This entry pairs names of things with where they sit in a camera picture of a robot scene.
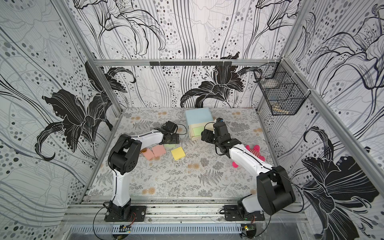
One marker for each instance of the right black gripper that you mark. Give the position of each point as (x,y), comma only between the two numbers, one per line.
(207,135)

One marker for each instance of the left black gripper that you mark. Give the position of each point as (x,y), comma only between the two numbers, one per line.
(175,139)

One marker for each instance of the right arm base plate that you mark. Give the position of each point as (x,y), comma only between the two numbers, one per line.
(234,213)

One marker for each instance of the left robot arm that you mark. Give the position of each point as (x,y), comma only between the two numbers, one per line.
(124,157)

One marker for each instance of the black wire basket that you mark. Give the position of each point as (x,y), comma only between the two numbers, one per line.
(281,91)

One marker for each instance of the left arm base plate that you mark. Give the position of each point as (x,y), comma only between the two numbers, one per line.
(129,214)

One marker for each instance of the white slotted cable duct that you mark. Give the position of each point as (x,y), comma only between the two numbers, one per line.
(162,229)

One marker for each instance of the pink striped plush toy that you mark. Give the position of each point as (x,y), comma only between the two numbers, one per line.
(256,151)

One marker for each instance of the yellow sticky notes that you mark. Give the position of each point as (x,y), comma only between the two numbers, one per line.
(178,153)

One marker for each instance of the green sticky notes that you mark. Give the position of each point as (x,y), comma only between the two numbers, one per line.
(170,146)
(197,131)

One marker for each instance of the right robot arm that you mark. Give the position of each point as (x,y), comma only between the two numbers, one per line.
(274,189)

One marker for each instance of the pink sticky notes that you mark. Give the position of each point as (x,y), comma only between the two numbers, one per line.
(148,154)
(159,150)

